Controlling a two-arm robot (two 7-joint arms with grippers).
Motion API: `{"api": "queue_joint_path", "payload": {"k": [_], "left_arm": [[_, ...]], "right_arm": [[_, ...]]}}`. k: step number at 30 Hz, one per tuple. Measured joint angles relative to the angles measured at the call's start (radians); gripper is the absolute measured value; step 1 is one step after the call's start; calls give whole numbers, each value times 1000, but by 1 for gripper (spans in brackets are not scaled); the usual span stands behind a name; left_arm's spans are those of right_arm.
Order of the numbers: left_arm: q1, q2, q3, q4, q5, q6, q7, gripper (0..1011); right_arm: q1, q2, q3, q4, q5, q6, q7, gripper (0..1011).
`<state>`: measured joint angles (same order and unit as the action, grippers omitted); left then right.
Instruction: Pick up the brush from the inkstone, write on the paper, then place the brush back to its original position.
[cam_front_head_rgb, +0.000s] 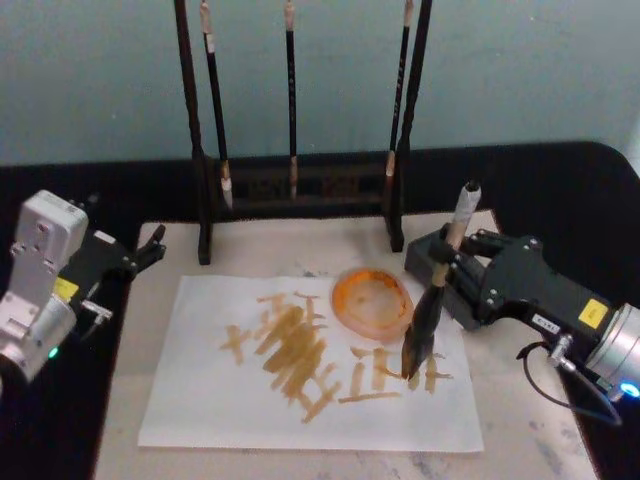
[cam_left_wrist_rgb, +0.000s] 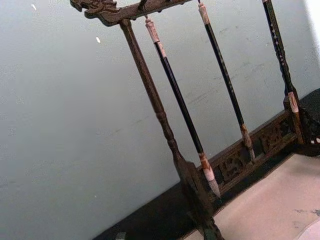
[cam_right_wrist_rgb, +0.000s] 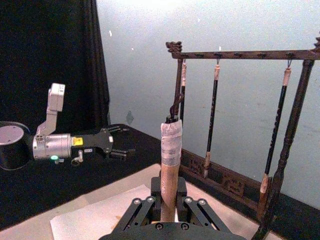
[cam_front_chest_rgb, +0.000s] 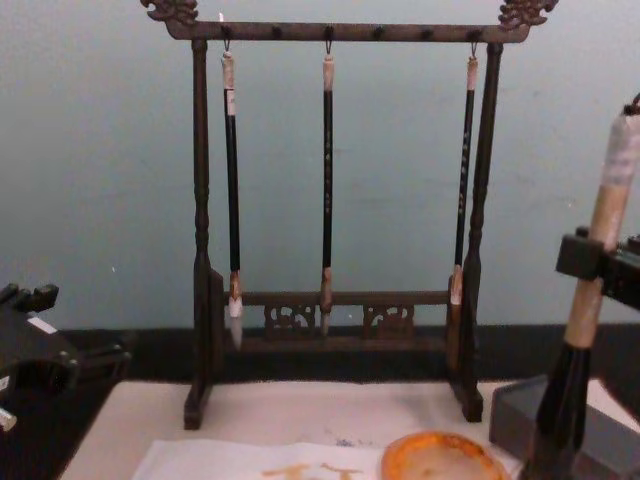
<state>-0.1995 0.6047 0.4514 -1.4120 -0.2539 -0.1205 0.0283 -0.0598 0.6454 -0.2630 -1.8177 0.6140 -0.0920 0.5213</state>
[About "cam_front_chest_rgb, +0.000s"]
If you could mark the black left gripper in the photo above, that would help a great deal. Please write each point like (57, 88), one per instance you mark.
(30, 345)

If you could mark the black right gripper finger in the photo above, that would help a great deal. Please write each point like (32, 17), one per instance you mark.
(580, 257)
(632, 246)

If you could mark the black table cloth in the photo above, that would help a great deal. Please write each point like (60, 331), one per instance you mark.
(160, 360)

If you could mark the brown-tipped black calligraphy brush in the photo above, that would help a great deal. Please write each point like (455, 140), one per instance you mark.
(465, 175)

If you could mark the dark grey ink stone box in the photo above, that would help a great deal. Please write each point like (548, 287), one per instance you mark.
(515, 415)

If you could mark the dark carved wooden brush rack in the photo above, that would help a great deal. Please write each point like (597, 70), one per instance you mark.
(201, 200)

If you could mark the white paper sheet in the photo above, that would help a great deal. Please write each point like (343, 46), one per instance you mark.
(200, 460)

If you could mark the thick white-tipped calligraphy brush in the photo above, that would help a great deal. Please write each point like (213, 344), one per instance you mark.
(232, 200)

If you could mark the orange round dish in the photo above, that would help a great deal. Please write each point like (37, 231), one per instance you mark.
(440, 457)

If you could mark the white felt mat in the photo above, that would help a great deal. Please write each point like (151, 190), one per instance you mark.
(300, 410)

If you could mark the slim black calligraphy brush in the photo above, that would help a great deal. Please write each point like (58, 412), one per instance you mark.
(327, 200)

